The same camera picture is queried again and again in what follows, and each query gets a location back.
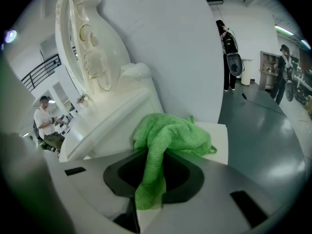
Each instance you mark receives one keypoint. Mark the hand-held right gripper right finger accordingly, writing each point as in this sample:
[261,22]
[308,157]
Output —
[214,184]

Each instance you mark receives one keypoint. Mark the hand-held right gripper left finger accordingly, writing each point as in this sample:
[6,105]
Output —
[97,179]

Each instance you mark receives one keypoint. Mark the green cloth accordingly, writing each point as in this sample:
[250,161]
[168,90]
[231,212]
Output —
[170,135]

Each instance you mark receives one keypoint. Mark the white dressing table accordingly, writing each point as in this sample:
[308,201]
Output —
[217,140]

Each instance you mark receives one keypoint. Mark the grey oval shell device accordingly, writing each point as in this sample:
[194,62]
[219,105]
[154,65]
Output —
[235,64]

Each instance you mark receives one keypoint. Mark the black metal railing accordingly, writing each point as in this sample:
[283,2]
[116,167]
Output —
[41,67]

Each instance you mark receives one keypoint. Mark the brown wooden shelf cabinet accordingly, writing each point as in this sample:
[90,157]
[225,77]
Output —
[268,69]

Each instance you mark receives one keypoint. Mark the ceiling tube light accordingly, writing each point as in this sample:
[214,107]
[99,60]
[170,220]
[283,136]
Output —
[306,44]
[284,30]

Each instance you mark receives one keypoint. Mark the round ceiling light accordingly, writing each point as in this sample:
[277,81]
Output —
[11,36]

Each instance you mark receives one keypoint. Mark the white cylindrical pedestal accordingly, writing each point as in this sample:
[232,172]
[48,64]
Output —
[245,72]

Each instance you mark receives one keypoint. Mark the wall air conditioner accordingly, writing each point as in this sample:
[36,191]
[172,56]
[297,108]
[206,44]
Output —
[214,2]

